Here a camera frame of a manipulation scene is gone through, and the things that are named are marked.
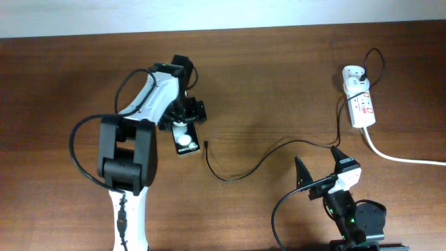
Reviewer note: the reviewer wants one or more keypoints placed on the white charger adapter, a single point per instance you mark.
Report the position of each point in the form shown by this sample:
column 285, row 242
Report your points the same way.
column 354, row 85

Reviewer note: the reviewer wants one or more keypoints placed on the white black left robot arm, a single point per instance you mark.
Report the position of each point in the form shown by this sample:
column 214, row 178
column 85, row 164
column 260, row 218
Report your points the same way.
column 127, row 158

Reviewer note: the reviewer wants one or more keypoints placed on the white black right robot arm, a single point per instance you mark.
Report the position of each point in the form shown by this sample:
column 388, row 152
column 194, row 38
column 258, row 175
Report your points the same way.
column 360, row 223

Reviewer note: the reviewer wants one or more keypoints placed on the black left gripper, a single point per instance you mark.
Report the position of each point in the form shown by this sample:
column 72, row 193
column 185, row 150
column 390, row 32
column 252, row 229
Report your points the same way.
column 197, row 109

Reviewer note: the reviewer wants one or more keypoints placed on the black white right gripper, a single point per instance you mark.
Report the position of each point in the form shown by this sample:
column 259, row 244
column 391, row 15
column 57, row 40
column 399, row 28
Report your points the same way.
column 304, row 176

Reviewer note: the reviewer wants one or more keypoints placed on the white power strip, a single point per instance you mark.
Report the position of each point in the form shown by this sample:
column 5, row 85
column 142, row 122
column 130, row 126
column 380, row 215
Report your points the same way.
column 360, row 105

